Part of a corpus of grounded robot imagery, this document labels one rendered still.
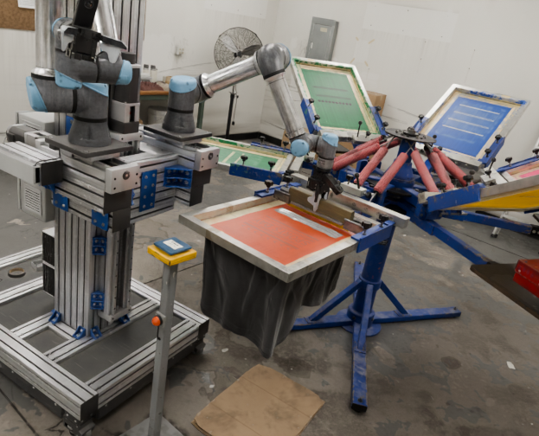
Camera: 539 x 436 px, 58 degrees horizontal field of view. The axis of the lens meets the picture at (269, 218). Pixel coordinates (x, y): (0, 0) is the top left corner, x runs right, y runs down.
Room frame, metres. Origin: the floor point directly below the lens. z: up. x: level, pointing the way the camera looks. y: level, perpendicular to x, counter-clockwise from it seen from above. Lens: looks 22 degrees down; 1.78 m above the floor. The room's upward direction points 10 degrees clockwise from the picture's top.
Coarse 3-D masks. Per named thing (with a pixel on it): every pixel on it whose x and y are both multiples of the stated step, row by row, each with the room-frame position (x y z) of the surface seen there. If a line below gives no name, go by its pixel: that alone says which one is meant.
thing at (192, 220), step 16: (208, 208) 1.95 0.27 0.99; (224, 208) 2.00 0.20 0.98; (240, 208) 2.08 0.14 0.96; (192, 224) 1.78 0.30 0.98; (208, 224) 1.78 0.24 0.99; (224, 240) 1.68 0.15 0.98; (352, 240) 1.88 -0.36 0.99; (240, 256) 1.62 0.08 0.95; (256, 256) 1.58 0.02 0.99; (320, 256) 1.67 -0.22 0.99; (336, 256) 1.74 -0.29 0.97; (272, 272) 1.53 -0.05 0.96; (288, 272) 1.50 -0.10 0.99; (304, 272) 1.57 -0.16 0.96
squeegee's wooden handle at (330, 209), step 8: (296, 192) 2.22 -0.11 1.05; (304, 192) 2.19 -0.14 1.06; (296, 200) 2.21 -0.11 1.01; (304, 200) 2.18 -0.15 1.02; (320, 200) 2.13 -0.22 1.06; (312, 208) 2.15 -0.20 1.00; (320, 208) 2.13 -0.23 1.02; (328, 208) 2.10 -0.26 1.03; (336, 208) 2.08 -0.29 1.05; (344, 208) 2.06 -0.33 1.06; (328, 216) 2.10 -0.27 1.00; (336, 216) 2.07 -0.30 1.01; (344, 216) 2.05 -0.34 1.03; (352, 216) 2.05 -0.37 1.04
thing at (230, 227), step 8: (272, 208) 2.18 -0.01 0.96; (288, 208) 2.21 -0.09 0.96; (296, 208) 2.23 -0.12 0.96; (240, 216) 2.01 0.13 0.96; (248, 216) 2.03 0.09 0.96; (256, 216) 2.04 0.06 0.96; (272, 216) 2.08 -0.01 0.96; (280, 216) 2.10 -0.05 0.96; (304, 216) 2.15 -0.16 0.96; (312, 216) 2.17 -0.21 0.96; (216, 224) 1.88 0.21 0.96; (224, 224) 1.89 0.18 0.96; (232, 224) 1.91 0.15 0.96; (288, 224) 2.02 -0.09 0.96; (296, 224) 2.03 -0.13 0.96; (224, 232) 1.81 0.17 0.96; (232, 232) 1.83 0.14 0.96; (240, 232) 1.84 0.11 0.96; (248, 232) 1.86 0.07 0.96; (240, 240) 1.76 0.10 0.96; (248, 240) 1.77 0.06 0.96
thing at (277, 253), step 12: (300, 228) 1.99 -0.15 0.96; (312, 228) 2.02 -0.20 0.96; (336, 228) 2.07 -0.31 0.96; (264, 240) 1.80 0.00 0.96; (324, 240) 1.91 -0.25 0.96; (336, 240) 1.93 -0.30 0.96; (264, 252) 1.70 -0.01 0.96; (276, 252) 1.71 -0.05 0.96; (288, 252) 1.73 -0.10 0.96; (300, 252) 1.75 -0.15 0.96; (312, 252) 1.77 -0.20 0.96
